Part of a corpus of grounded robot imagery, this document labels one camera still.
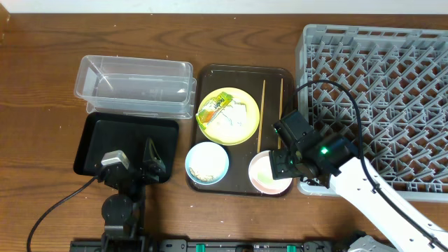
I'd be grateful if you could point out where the white tissue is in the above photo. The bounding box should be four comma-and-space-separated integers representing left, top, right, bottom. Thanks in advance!
216, 101, 247, 127

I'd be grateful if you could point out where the green yellow snack wrapper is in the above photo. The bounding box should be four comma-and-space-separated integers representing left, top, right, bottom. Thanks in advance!
195, 92, 233, 130

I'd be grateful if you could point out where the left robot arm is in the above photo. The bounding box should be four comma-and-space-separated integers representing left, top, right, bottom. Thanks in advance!
97, 138, 166, 252

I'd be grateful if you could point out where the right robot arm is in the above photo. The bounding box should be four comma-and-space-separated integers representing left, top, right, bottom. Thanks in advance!
269, 134, 447, 251

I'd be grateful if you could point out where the grey dishwasher rack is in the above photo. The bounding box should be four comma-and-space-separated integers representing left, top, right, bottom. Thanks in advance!
295, 24, 447, 202

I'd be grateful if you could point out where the black plastic tray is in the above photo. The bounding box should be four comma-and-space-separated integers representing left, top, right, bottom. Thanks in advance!
73, 112, 179, 183

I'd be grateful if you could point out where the blue bowl with rice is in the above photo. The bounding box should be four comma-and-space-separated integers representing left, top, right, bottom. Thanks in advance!
185, 141, 230, 186

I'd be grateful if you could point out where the pink bowl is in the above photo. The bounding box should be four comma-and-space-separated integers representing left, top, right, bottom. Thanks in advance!
248, 150, 293, 195

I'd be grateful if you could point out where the clear plastic bin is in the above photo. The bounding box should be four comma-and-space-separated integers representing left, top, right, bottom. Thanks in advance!
73, 55, 197, 119

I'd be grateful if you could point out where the right wooden chopstick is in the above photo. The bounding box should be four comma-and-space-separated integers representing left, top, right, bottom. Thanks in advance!
277, 78, 284, 149

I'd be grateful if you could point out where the yellow plate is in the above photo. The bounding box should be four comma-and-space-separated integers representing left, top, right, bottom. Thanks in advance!
199, 87, 260, 146

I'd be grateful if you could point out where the right black cable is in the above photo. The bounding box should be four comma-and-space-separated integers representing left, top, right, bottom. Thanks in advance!
293, 79, 448, 250

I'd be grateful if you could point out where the black cable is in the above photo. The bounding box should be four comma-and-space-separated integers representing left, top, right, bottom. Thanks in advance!
293, 79, 448, 250
26, 174, 102, 252

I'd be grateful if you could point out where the left black cable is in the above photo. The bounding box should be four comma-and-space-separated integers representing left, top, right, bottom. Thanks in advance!
26, 174, 102, 252

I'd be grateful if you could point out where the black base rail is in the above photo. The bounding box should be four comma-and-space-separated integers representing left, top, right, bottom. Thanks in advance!
69, 236, 395, 252

